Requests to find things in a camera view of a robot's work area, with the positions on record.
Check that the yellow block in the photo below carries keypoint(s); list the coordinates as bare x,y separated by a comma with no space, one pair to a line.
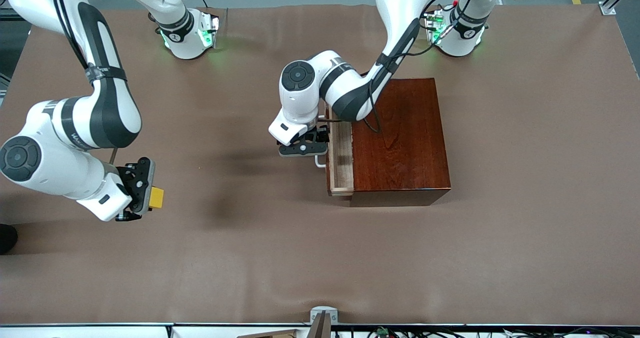
157,198

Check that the dark brown wooden cabinet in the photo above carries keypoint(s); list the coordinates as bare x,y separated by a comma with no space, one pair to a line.
405,137

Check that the black shoe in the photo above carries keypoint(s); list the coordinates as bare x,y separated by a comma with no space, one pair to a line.
7,239

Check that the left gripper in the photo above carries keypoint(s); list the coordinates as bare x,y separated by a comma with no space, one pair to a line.
321,134

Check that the grey metal bracket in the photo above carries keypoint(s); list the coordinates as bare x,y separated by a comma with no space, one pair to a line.
323,318

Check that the brown table cloth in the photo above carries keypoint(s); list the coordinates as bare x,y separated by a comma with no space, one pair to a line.
250,253

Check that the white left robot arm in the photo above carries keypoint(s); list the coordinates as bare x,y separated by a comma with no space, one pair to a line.
400,7

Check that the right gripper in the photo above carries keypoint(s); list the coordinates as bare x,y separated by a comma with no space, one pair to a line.
134,182

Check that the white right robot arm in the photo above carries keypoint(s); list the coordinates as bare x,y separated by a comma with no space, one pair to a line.
105,112

